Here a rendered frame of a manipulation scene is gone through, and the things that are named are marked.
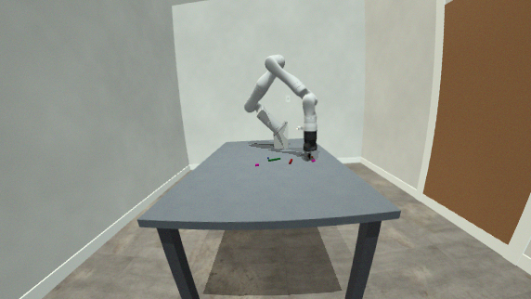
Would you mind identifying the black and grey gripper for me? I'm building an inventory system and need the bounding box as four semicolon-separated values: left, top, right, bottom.
298;122;317;161

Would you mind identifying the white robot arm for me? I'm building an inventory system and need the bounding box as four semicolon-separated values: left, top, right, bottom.
244;55;317;134

